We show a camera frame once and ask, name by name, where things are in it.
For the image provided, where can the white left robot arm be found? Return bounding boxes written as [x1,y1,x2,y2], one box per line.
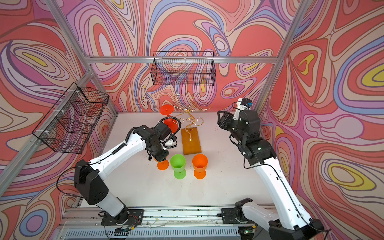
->
[72,117,181,226]

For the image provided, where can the metal base rail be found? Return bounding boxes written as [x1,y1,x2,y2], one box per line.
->
[59,203,307,240]

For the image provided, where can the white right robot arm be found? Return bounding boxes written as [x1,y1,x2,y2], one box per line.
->
[218,110,329,240]

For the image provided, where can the red wine glass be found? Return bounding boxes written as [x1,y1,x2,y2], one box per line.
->
[160,104,179,134]

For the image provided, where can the orange wine glass back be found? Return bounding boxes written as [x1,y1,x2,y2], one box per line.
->
[193,154,208,180]

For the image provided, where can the black wire basket back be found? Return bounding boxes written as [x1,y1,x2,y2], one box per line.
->
[151,50,216,86]

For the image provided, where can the black wire basket left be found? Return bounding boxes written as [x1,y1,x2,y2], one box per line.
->
[32,83,109,154]

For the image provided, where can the black wire basket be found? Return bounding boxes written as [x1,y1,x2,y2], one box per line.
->
[32,83,109,154]
[151,50,216,86]

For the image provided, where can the green wine glass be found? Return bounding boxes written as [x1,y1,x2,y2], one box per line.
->
[170,154,187,180]

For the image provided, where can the orange wine glass front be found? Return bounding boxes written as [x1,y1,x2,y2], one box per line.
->
[156,160,170,171]

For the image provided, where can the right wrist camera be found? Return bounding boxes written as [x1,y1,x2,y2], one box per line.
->
[232,98,253,120]

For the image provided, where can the aluminium cage frame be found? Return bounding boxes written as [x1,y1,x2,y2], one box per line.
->
[0,0,314,199]

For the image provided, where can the gold wire glass rack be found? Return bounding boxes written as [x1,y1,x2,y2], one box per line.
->
[173,93,211,155]

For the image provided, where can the orange wine glass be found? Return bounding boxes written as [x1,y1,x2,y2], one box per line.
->
[156,160,170,171]
[193,154,208,180]

